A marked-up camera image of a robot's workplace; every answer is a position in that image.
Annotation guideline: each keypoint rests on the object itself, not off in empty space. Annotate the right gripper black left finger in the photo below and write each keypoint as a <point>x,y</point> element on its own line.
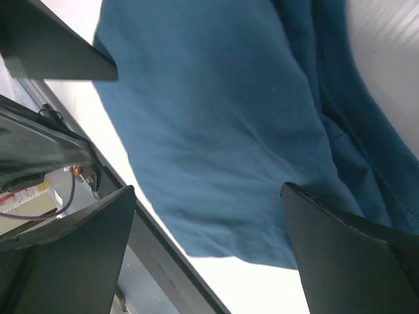
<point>70,265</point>

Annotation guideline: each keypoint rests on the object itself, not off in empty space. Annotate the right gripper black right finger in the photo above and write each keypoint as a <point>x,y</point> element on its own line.
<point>347,263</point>

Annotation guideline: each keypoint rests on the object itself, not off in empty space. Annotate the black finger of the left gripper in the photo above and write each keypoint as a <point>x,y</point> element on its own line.
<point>36,44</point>

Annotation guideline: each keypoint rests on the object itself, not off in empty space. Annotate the teal blue t shirt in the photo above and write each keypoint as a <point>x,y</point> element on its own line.
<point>219,103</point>

